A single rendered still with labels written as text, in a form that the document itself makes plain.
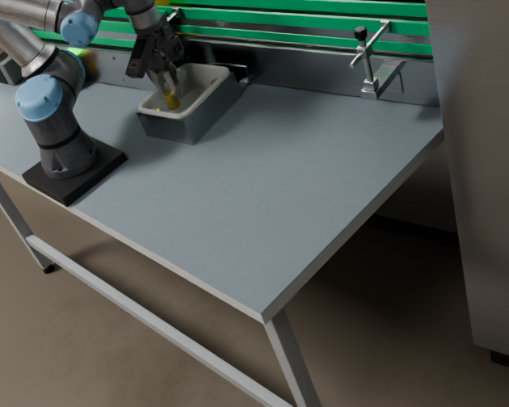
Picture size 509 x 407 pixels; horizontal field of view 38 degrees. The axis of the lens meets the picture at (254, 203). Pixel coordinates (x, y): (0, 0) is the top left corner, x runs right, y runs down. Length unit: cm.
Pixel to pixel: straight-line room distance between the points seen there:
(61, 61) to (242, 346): 104
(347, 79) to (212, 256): 59
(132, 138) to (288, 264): 72
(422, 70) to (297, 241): 50
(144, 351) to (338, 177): 111
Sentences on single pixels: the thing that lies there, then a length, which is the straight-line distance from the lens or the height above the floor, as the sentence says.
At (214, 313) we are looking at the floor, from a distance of 252.
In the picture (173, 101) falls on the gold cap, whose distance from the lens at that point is 196.
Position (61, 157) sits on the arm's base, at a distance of 193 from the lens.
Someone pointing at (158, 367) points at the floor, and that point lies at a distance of 245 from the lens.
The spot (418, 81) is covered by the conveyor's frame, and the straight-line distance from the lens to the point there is 177.
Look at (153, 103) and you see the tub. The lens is 202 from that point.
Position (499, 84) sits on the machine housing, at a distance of 148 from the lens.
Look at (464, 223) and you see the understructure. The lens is 176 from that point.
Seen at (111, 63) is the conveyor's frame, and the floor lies 84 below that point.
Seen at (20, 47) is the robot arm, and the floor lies 108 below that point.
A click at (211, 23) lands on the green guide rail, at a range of 207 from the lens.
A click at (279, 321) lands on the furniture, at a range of 155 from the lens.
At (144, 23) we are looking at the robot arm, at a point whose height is 106.
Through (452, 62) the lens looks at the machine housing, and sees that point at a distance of 149.
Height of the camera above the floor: 179
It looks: 39 degrees down
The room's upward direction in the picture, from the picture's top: 20 degrees counter-clockwise
